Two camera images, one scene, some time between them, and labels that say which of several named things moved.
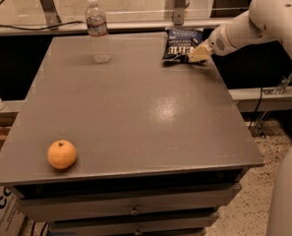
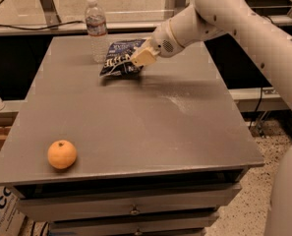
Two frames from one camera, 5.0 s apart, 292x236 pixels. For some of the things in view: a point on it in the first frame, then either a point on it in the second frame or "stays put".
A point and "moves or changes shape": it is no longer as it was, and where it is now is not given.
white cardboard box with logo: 4,216 stays put
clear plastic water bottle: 97,29 stays put
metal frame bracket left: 49,9 stays put
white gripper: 216,43 -> 162,40
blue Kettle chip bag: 179,43 moves or changes shape
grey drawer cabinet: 160,147 stays put
